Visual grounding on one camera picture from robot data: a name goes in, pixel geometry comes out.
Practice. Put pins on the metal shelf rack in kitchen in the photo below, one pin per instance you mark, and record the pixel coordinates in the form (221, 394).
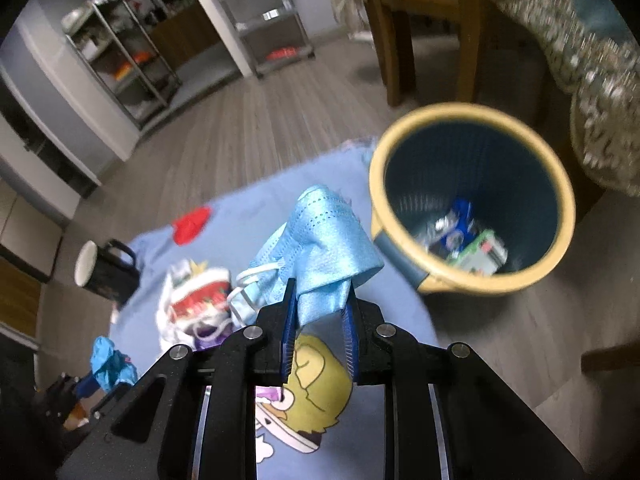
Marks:
(119, 53)

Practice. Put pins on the blue white wrapper in bin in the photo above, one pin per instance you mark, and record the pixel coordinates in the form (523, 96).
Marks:
(446, 234)

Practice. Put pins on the light blue cartoon blanket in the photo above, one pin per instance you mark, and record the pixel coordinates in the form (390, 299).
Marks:
(305, 435)

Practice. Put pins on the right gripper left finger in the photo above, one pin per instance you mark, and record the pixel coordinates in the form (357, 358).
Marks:
(192, 413)

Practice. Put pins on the black white-lined mug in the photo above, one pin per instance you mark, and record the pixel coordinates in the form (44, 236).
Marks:
(109, 271)

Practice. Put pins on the teal lace-trimmed tablecloth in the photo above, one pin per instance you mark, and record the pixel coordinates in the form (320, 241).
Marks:
(592, 55)

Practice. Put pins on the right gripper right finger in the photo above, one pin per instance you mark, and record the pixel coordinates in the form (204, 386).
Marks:
(445, 413)

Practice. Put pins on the wooden chair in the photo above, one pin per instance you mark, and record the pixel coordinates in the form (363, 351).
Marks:
(391, 30)

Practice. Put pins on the red white snack bag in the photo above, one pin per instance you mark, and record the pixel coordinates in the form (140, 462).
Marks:
(193, 307)

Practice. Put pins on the blue crumpled glove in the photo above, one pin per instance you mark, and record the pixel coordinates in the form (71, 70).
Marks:
(109, 368)

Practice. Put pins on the teal yellow-rimmed trash bin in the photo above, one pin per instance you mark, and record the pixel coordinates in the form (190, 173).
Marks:
(505, 174)

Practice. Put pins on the metal shelf rack by wall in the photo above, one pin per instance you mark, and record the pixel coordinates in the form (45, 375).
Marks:
(271, 32)

